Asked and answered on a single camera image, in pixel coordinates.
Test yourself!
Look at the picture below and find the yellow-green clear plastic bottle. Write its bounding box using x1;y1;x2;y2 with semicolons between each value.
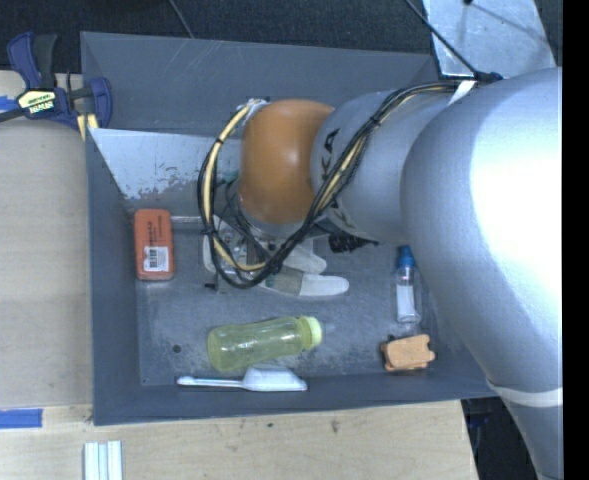
206;314;337;374

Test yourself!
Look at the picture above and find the orange flat block with barcode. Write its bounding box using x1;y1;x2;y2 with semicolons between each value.
133;208;177;283

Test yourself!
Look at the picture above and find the white plastic scoop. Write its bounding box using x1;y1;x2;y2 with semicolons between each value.
175;365;309;394

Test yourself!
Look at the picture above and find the clear spray bottle blue cap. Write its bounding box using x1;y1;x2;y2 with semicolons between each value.
393;244;423;326

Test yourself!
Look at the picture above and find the grey metal bin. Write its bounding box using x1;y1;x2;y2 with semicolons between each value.
79;31;498;427

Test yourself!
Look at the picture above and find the pale wood board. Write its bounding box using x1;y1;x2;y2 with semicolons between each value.
0;123;95;410

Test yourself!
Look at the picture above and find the black cylinder on white bracket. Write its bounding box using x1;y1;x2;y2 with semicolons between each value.
315;231;379;255

